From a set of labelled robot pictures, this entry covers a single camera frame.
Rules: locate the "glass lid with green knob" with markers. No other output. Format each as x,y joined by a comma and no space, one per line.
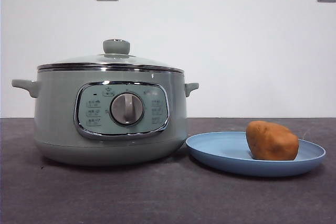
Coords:
116,47

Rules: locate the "brown potato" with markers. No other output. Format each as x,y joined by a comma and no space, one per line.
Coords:
271,141

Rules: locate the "blue round plate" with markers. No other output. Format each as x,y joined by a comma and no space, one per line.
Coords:
223,150

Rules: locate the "pale green electric steamer pot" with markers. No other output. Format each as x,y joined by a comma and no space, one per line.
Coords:
57,119

